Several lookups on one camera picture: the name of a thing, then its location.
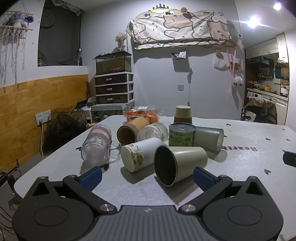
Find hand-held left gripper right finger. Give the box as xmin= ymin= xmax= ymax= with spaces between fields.
xmin=178 ymin=166 xmax=275 ymax=215

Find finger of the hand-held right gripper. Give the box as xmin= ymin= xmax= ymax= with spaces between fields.
xmin=282 ymin=151 xmax=296 ymax=168

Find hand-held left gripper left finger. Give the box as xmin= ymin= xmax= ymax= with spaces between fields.
xmin=22 ymin=166 xmax=117 ymax=215

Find beige cup with dark inside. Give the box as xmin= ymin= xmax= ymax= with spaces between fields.
xmin=154 ymin=145 xmax=208 ymax=187

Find grey cup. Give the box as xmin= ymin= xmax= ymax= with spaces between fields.
xmin=193 ymin=126 xmax=225 ymax=154

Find white paper cup with print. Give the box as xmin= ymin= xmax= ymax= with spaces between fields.
xmin=120 ymin=138 xmax=165 ymax=172

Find brown cardboard cup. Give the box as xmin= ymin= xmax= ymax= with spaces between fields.
xmin=117 ymin=116 xmax=151 ymax=146

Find brown two-tone cup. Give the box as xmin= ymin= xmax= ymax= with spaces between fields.
xmin=173 ymin=105 xmax=193 ymax=124

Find clear glass mug pink stripes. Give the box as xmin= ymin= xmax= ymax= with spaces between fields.
xmin=80 ymin=124 xmax=122 ymax=165

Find green tin can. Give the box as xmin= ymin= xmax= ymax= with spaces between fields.
xmin=168 ymin=123 xmax=196 ymax=147

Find black mesh net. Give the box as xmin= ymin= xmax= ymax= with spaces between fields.
xmin=44 ymin=111 xmax=87 ymax=153

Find chair with brown cloth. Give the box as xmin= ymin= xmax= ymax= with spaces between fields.
xmin=242 ymin=97 xmax=278 ymax=124

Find clear plastic jar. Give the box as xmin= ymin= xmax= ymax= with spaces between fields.
xmin=137 ymin=122 xmax=169 ymax=143

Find pale green cabinet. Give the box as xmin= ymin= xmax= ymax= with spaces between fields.
xmin=91 ymin=103 xmax=134 ymax=123

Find white washing machine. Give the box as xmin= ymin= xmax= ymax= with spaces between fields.
xmin=247 ymin=91 xmax=288 ymax=109

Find black laptop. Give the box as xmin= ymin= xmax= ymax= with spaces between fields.
xmin=75 ymin=97 xmax=96 ymax=109

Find clear plastic fruit box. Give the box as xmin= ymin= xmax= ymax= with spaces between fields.
xmin=123 ymin=105 xmax=161 ymax=124

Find white drawer unit dark drawers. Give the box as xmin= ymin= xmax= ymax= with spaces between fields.
xmin=94 ymin=72 xmax=135 ymax=105

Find white kitchen cabinet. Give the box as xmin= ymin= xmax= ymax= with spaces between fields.
xmin=245 ymin=34 xmax=289 ymax=63

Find white hanging bag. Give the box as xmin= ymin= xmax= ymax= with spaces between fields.
xmin=213 ymin=56 xmax=228 ymax=71

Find glass fish tank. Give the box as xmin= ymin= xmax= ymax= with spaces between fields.
xmin=95 ymin=51 xmax=132 ymax=75

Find vase of dried flowers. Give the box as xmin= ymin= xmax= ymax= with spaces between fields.
xmin=115 ymin=32 xmax=128 ymax=52

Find dark window curtain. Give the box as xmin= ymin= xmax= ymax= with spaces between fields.
xmin=38 ymin=0 xmax=82 ymax=67

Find printed blanket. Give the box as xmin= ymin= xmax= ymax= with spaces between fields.
xmin=129 ymin=10 xmax=233 ymax=50

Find macrame hanging shelf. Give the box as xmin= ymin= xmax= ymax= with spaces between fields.
xmin=0 ymin=10 xmax=34 ymax=85

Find purple plush toy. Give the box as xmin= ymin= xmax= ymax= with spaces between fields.
xmin=7 ymin=11 xmax=35 ymax=28

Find white power cable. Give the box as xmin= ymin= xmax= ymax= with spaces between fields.
xmin=39 ymin=124 xmax=45 ymax=160

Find white wall socket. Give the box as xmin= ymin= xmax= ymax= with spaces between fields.
xmin=35 ymin=110 xmax=52 ymax=126

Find black wire stand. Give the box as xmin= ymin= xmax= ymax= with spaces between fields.
xmin=0 ymin=159 xmax=22 ymax=230

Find small clear wall shelf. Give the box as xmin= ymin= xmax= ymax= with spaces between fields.
xmin=171 ymin=51 xmax=187 ymax=61

